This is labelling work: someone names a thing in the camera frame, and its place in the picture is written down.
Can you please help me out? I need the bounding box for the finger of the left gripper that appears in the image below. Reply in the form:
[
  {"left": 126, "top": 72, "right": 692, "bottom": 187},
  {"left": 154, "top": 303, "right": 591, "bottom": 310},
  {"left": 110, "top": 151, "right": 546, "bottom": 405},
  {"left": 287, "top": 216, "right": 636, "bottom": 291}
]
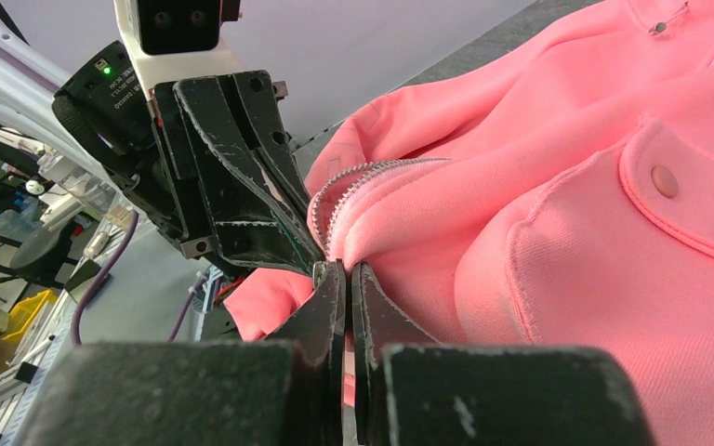
[
  {"left": 173, "top": 76, "right": 323, "bottom": 275},
  {"left": 221, "top": 70, "right": 310, "bottom": 216}
]

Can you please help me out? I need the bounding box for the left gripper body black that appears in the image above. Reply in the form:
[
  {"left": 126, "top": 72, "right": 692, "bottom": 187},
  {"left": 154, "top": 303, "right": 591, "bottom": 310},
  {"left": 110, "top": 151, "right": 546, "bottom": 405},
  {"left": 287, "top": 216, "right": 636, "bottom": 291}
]
[{"left": 52, "top": 42, "right": 254, "bottom": 278}]

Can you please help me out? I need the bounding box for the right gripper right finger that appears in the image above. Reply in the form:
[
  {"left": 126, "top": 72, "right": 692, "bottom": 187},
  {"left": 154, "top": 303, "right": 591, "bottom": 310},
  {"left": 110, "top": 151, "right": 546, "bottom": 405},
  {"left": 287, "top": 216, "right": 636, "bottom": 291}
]
[{"left": 350, "top": 263, "right": 655, "bottom": 445}]

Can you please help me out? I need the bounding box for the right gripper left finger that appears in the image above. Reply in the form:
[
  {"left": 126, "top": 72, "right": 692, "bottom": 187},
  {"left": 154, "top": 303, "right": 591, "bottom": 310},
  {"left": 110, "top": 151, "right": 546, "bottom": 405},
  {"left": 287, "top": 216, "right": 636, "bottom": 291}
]
[{"left": 19, "top": 262, "right": 347, "bottom": 445}]

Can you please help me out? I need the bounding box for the pink zip-up jacket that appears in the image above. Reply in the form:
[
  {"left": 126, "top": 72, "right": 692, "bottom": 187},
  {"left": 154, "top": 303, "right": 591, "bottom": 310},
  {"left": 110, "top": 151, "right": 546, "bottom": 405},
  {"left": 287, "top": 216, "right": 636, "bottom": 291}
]
[{"left": 223, "top": 0, "right": 714, "bottom": 446}]

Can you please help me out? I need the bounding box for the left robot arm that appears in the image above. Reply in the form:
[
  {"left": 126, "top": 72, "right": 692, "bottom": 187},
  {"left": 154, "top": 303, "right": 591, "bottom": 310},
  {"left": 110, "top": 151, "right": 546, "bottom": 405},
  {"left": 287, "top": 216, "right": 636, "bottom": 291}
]
[{"left": 0, "top": 1, "right": 323, "bottom": 278}]

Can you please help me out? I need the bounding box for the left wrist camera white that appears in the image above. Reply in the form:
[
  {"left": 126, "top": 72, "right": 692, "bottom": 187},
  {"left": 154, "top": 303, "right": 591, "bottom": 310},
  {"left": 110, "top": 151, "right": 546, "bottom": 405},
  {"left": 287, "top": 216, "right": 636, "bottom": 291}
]
[{"left": 113, "top": 0, "right": 242, "bottom": 101}]

